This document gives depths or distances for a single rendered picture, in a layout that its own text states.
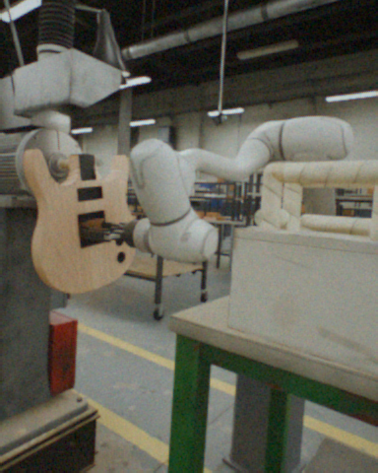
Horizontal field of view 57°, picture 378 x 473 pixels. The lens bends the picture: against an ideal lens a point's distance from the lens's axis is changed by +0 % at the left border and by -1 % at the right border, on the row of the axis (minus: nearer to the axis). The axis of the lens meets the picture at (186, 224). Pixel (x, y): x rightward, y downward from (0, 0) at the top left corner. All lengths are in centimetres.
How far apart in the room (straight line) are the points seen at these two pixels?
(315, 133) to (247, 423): 121
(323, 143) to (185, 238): 55
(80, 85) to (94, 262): 50
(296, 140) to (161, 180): 55
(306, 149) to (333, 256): 65
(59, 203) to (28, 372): 82
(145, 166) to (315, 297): 40
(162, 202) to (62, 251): 39
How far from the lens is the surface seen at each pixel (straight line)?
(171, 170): 71
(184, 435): 75
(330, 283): 53
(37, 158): 96
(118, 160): 114
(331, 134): 112
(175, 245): 77
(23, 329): 152
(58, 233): 99
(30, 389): 163
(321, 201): 124
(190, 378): 69
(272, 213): 57
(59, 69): 109
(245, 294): 59
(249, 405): 168
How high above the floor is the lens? 113
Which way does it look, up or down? 3 degrees down
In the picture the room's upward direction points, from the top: 4 degrees clockwise
